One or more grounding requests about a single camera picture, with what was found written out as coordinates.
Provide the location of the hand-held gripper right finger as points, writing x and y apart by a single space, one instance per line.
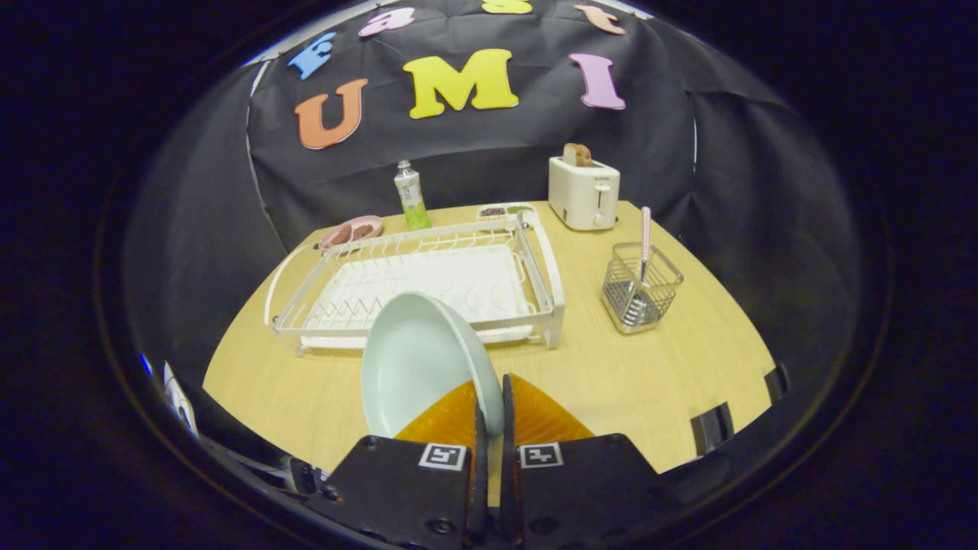
509 473

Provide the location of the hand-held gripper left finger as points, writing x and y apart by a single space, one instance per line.
481 473

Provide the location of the small pink plate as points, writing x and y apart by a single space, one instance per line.
367 223

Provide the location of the brown bread slice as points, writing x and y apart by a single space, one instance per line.
577 155

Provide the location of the cream toaster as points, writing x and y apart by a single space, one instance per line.
581 195

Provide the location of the brown food piece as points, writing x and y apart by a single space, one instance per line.
339 235
363 230

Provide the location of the black backdrop cloth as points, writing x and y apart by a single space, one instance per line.
489 153

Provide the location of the pale green plate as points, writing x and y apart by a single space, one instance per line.
416 367

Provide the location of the white compartment tray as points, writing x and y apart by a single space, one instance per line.
497 211

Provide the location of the green drink bottle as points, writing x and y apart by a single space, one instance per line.
411 195

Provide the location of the black table clamp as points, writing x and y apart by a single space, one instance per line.
712 428
776 383

